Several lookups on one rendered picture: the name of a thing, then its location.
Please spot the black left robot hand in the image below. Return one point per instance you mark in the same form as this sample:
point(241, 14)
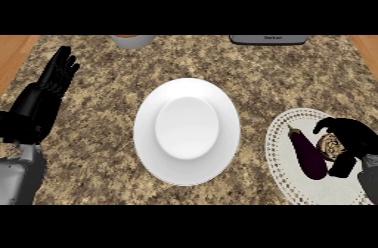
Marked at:
point(37, 102)

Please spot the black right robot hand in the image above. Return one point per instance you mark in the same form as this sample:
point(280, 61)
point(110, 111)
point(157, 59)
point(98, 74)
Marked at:
point(355, 138)

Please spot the brown swirl cupcake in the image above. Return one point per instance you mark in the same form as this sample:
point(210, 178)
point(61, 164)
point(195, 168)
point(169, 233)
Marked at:
point(328, 146)

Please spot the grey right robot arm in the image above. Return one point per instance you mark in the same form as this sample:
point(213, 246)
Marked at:
point(370, 178)

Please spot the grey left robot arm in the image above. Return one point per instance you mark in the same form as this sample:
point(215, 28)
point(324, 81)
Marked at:
point(17, 175)

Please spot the white lace placemat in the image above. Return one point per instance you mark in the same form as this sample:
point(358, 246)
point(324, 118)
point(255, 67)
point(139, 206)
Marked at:
point(305, 188)

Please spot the white oval plate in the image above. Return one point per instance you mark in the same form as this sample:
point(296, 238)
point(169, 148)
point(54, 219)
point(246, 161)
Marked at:
point(187, 131)

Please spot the purple eggplant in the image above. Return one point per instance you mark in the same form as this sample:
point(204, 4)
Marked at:
point(308, 155)

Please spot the grey cup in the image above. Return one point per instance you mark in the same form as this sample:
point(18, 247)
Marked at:
point(132, 40)

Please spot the grey appliance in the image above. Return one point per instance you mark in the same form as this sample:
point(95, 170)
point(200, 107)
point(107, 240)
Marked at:
point(268, 39)

